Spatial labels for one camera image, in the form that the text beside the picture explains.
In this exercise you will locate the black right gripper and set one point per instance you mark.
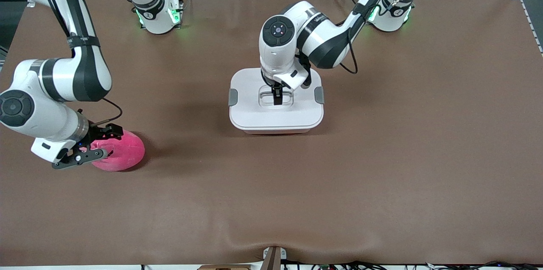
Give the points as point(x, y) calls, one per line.
point(98, 133)

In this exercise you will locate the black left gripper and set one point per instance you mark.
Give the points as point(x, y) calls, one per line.
point(277, 94)

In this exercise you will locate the pink plush toy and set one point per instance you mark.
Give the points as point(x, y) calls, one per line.
point(125, 153)

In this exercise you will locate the gray lid latch clip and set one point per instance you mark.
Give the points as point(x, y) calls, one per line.
point(319, 95)
point(233, 97)

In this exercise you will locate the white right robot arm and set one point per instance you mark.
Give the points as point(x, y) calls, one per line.
point(55, 79)

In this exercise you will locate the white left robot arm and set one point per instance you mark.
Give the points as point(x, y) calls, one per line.
point(322, 45)

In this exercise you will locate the pink plastic storage box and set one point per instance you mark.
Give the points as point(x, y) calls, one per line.
point(275, 132)

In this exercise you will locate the brown table mat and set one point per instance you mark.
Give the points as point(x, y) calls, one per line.
point(127, 202)

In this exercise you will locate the wooden clamp block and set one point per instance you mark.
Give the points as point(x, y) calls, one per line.
point(272, 259)

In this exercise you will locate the brown wooden board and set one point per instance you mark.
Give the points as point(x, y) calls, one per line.
point(225, 267)

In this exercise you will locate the white perforated edge strip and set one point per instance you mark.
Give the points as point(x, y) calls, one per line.
point(532, 24)

